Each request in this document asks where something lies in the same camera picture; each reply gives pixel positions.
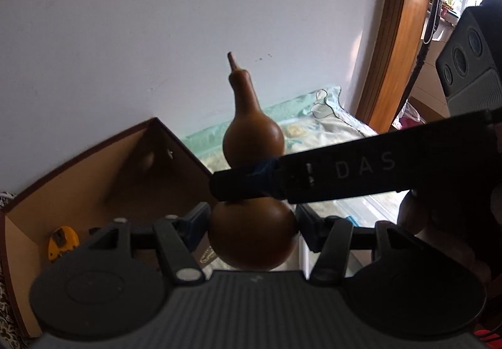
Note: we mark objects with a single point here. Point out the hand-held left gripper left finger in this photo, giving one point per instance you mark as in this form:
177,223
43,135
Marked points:
198,221

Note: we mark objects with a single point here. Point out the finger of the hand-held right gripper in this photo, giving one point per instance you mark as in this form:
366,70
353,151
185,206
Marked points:
235,184

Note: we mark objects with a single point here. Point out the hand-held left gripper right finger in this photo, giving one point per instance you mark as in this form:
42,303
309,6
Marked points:
310,231

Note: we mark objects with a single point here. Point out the brown gourd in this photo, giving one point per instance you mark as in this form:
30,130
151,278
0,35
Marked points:
251,239

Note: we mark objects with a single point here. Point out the wooden box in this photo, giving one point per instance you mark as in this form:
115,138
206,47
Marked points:
117,176

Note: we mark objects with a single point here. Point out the person's right hand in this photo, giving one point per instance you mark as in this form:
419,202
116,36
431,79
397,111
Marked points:
415,211

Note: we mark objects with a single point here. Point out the green printed bed blanket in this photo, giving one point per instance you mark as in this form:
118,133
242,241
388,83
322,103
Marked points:
313,125

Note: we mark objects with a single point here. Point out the pink plastic bag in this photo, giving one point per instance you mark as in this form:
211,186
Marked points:
410,119

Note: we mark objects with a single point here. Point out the yellow tape measure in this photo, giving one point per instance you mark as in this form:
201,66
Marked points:
62,243

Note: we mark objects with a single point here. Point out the potted plant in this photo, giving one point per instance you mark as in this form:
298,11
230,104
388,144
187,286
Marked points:
448,5

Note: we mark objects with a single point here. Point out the red cloth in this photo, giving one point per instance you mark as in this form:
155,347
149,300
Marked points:
486,339

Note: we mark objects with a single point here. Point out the black white floral cloth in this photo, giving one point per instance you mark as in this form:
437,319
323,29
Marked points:
6,317

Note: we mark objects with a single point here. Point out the wooden door frame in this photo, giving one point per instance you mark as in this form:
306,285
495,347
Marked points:
396,39

